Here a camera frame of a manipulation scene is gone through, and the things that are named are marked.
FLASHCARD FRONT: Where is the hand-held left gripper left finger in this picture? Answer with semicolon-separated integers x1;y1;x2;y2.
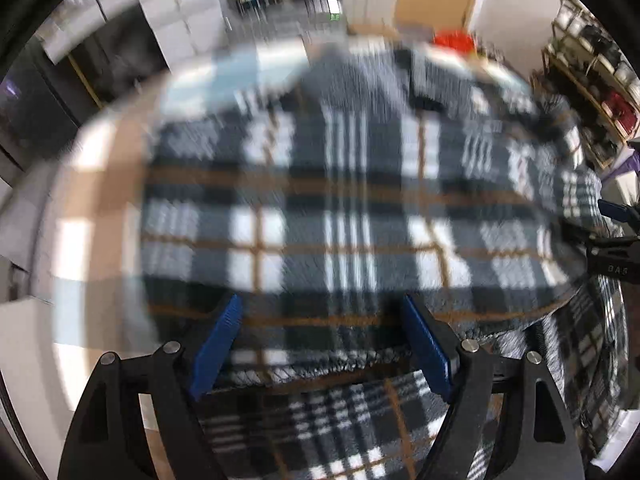
57;294;244;480

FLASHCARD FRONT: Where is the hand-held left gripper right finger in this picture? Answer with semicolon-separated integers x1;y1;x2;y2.
400;294;586;480

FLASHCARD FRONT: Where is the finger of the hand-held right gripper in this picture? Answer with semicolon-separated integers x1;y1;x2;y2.
598;198;640;222

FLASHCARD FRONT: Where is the plaid knit sweater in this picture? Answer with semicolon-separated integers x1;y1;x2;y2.
140;40;631;480

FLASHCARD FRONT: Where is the purple cloth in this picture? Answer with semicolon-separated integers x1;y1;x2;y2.
602;152;640;196

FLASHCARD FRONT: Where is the metal shoe rack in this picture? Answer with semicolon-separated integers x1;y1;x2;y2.
532;0;640;171

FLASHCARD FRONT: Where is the checkered blanket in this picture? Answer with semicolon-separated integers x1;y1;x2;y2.
50;42;538;431

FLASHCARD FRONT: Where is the red plastic bag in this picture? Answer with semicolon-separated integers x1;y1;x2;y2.
432;30;476;55

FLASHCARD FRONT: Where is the dark grey refrigerator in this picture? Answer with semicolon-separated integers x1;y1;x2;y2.
0;35;103;176

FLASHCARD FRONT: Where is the white drawer unit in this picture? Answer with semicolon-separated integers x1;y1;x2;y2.
135;0;232;63

